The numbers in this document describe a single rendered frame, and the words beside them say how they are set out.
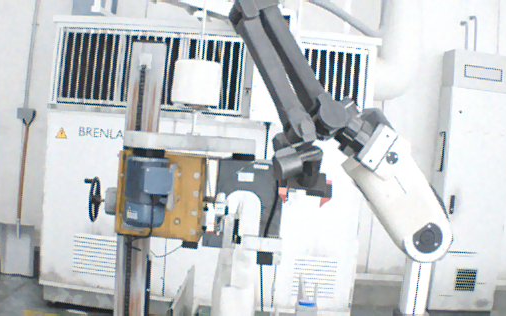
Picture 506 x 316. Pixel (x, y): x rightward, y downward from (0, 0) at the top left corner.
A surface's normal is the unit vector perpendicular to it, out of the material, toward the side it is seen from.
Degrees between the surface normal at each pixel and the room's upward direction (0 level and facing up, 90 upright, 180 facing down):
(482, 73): 90
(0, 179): 90
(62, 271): 90
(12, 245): 76
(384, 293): 90
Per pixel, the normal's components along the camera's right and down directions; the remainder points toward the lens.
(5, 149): -0.02, 0.05
